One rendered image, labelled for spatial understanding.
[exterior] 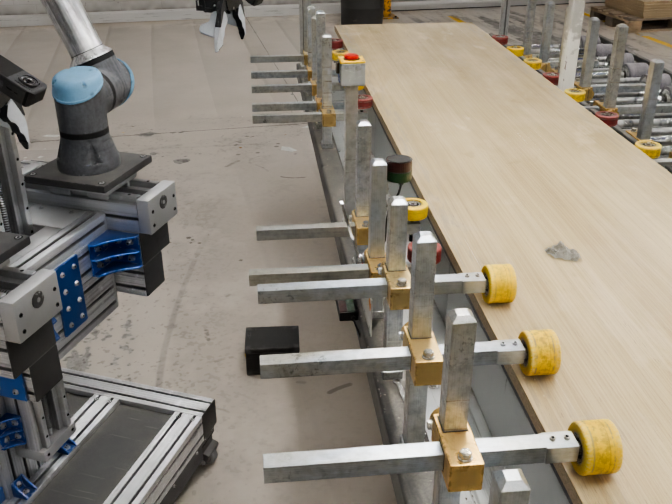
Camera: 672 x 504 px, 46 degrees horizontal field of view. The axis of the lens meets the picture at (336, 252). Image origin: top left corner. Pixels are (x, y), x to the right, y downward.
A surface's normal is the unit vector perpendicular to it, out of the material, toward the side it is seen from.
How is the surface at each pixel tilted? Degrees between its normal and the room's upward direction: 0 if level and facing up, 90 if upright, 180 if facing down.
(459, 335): 90
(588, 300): 0
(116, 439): 0
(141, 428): 0
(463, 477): 90
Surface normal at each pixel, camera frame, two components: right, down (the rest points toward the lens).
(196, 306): 0.00, -0.89
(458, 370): 0.11, 0.46
